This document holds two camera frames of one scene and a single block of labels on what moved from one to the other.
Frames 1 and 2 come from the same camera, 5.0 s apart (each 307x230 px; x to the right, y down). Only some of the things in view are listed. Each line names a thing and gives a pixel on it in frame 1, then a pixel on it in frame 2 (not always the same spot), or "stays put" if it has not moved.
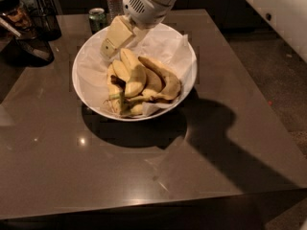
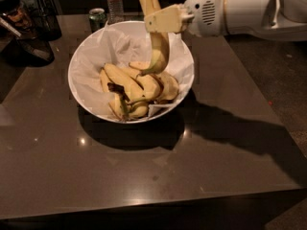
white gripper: [144, 10] to [204, 11]
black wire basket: [44, 18] stays put
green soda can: [98, 18] stays put
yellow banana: [137, 75] to [150, 1]
